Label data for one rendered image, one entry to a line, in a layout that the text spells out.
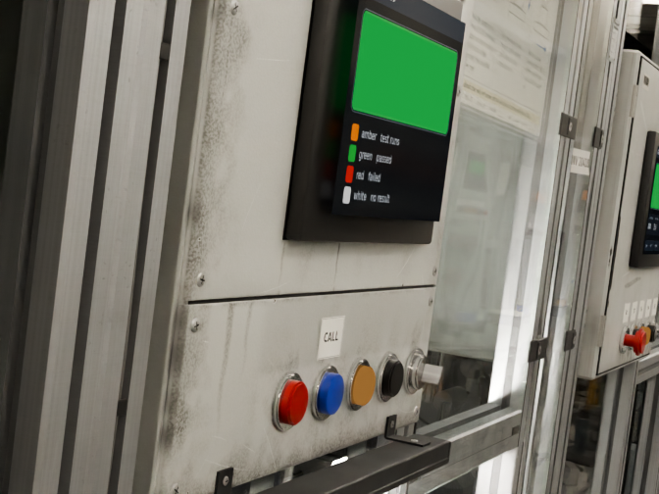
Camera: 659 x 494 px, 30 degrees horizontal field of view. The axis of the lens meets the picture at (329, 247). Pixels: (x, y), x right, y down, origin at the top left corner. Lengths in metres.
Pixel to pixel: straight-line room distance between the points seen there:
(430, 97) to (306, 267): 0.19
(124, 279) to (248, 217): 0.12
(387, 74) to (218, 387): 0.26
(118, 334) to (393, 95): 0.31
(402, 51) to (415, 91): 0.04
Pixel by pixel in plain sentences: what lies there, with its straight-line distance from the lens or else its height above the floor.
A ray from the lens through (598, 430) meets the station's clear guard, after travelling 2.04.
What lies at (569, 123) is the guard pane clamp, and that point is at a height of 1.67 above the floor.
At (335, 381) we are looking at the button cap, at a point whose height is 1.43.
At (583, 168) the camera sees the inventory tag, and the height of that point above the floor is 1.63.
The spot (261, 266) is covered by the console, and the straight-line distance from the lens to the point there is 0.77.
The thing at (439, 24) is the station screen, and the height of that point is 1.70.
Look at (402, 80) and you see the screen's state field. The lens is 0.89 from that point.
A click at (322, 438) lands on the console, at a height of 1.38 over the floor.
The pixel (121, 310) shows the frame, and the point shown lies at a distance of 0.66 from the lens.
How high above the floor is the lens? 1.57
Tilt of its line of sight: 3 degrees down
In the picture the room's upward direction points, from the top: 7 degrees clockwise
